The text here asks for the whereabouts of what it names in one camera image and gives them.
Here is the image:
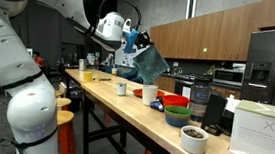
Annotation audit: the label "blue bowl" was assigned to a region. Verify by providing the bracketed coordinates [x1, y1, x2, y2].
[163, 113, 191, 129]

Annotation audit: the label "silver tumbler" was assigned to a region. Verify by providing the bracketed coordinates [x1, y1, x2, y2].
[78, 58, 88, 72]

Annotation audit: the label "silver microwave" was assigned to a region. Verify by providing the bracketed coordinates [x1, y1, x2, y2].
[211, 67, 245, 87]

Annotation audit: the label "wooden cabinets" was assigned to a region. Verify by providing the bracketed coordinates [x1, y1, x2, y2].
[147, 0, 275, 69]
[151, 73, 243, 100]

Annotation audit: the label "white wall poster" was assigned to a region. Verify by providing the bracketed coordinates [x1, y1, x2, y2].
[113, 38, 157, 72]

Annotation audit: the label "blue chair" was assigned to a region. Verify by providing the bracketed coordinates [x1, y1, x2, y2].
[120, 68, 143, 84]

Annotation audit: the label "green bowl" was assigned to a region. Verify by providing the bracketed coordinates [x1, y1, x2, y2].
[163, 105, 193, 120]

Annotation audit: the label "white cardboard box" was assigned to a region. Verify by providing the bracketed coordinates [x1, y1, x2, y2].
[228, 98, 275, 154]

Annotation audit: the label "green potted plant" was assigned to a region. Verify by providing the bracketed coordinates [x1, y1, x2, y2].
[205, 63, 217, 77]

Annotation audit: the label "tall white cup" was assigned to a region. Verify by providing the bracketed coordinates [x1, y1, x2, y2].
[140, 83, 160, 107]

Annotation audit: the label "black refrigerator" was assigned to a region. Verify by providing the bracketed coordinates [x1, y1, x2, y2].
[239, 21, 275, 108]

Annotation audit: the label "small white printed cup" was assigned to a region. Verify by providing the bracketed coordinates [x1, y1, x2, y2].
[116, 81, 128, 97]

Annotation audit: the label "white bowl with dark contents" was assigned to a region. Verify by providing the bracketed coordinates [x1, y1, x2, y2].
[179, 124, 210, 154]

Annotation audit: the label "black upright device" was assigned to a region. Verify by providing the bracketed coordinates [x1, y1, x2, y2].
[200, 91, 229, 137]

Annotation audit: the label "wooden table with black legs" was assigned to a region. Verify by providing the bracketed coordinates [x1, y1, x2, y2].
[75, 76, 275, 154]
[64, 67, 127, 89]

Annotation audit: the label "black oven with paper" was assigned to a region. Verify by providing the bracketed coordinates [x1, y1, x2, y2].
[173, 78, 195, 100]

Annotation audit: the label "wooden upper cabinets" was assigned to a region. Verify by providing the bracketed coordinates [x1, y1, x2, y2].
[147, 0, 275, 69]

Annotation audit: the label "wooden lower cabinets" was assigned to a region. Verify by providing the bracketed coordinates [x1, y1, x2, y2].
[151, 73, 243, 100]

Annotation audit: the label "yellow mug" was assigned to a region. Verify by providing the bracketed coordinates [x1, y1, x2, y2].
[82, 69, 94, 83]

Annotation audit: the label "teal towel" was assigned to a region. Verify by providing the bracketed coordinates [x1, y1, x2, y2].
[130, 44, 172, 88]

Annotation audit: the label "white crumpled paper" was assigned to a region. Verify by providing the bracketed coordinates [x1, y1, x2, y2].
[225, 94, 242, 114]

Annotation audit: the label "blue and black mouse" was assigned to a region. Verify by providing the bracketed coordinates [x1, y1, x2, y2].
[149, 99, 165, 112]

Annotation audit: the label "person in orange shirt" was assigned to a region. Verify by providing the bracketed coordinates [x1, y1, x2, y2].
[31, 51, 45, 69]

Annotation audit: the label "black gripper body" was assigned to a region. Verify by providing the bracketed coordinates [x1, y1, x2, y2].
[134, 29, 157, 52]

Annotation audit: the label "orange stool with wooden seat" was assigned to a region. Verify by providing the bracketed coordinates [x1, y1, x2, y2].
[54, 89, 65, 99]
[55, 97, 73, 112]
[53, 109, 82, 154]

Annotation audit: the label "red plate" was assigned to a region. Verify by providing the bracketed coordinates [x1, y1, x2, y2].
[132, 87, 166, 100]

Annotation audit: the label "red bowl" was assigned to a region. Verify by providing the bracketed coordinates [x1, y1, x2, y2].
[161, 93, 191, 110]

